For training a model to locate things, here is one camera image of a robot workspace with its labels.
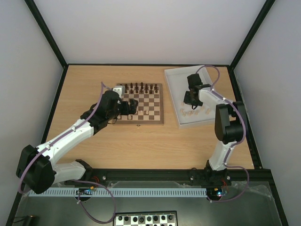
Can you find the white cardboard box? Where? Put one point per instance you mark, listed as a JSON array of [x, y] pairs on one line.
[[183, 83]]

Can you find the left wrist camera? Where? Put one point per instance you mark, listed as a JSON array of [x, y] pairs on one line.
[[120, 90]]

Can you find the light blue cable duct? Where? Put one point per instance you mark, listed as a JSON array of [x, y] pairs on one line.
[[123, 192]]

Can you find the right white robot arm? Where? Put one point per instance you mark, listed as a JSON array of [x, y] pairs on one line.
[[229, 126]]

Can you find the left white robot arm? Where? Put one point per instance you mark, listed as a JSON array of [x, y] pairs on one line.
[[38, 167]]

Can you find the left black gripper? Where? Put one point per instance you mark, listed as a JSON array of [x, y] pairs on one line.
[[133, 108]]

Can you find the wooden chess board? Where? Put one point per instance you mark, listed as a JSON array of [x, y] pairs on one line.
[[149, 97]]

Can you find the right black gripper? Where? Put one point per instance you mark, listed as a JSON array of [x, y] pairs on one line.
[[192, 98]]

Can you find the black aluminium rail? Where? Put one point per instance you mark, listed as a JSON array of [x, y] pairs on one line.
[[192, 177]]

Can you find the printed checker calibration board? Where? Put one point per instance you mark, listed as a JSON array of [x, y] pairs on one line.
[[150, 218]]

